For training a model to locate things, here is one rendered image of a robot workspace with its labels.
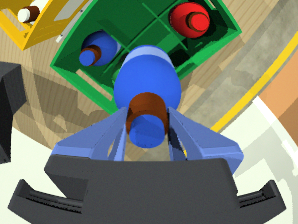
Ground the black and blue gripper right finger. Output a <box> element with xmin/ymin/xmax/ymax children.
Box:
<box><xmin>167</xmin><ymin>106</ymin><xmax>244</xmax><ymax>175</ymax></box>

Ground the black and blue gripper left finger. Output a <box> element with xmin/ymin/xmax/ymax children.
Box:
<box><xmin>50</xmin><ymin>107</ymin><xmax>127</xmax><ymax>161</ymax></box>

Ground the green crate with dividers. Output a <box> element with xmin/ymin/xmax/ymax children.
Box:
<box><xmin>50</xmin><ymin>0</ymin><xmax>242</xmax><ymax>115</ymax></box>

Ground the blue bottle with brown label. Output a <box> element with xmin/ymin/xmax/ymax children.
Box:
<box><xmin>113</xmin><ymin>45</ymin><xmax>182</xmax><ymax>149</ymax></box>
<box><xmin>79</xmin><ymin>29</ymin><xmax>122</xmax><ymax>66</ymax></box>

